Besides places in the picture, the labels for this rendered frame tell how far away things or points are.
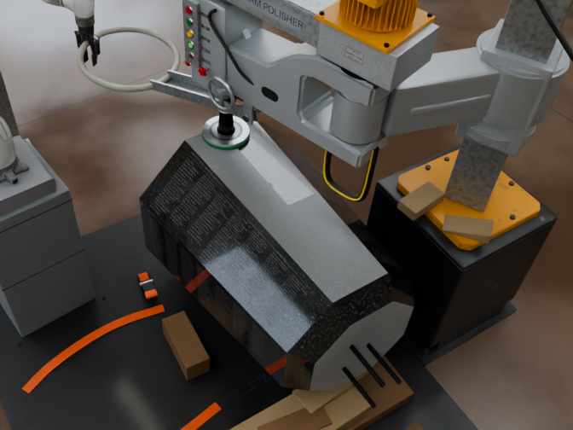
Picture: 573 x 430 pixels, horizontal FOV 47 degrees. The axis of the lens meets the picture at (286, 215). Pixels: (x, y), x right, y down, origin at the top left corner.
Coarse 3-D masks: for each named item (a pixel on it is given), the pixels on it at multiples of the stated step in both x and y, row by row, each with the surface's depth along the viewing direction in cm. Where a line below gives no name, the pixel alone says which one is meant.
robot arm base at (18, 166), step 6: (18, 162) 274; (6, 168) 268; (12, 168) 270; (18, 168) 273; (24, 168) 274; (0, 174) 268; (6, 174) 268; (12, 174) 269; (0, 180) 268; (12, 180) 270
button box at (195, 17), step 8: (184, 0) 248; (192, 0) 247; (184, 8) 251; (192, 8) 248; (184, 16) 254; (192, 16) 251; (184, 24) 256; (184, 32) 259; (184, 40) 262; (192, 40) 259; (200, 40) 258; (200, 48) 260; (200, 56) 263; (200, 64) 266
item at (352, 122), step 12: (336, 96) 230; (348, 96) 225; (336, 108) 232; (348, 108) 227; (360, 108) 225; (372, 108) 226; (384, 108) 231; (336, 120) 235; (348, 120) 231; (360, 120) 229; (372, 120) 230; (336, 132) 238; (348, 132) 234; (360, 132) 233; (372, 132) 235
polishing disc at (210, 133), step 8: (208, 120) 303; (216, 120) 303; (240, 120) 305; (208, 128) 299; (216, 128) 300; (240, 128) 301; (248, 128) 301; (208, 136) 296; (216, 136) 296; (224, 136) 297; (232, 136) 297; (240, 136) 297; (248, 136) 299; (216, 144) 293; (224, 144) 293; (232, 144) 293
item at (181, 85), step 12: (168, 72) 314; (156, 84) 306; (168, 84) 301; (180, 84) 309; (192, 84) 307; (180, 96) 298; (192, 96) 292; (204, 96) 286; (216, 108) 285; (240, 108) 273
